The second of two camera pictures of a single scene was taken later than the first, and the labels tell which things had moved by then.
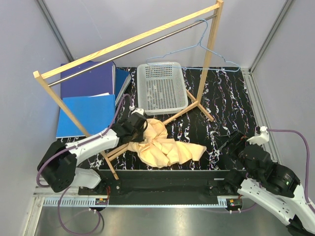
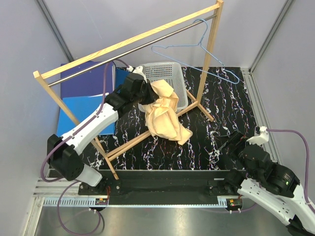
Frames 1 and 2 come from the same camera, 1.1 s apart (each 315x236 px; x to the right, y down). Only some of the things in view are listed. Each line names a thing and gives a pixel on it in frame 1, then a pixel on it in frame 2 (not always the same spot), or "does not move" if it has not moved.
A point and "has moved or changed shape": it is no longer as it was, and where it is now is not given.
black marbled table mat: [216, 105] does not move
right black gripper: [239, 139] does not move
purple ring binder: [100, 79] does not move
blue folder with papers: [97, 111] does not move
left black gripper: [140, 138] to [152, 96]
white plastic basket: [161, 88] does not move
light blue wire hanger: [194, 68] has moved or changed shape
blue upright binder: [122, 77] does not move
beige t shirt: [154, 150] to [161, 114]
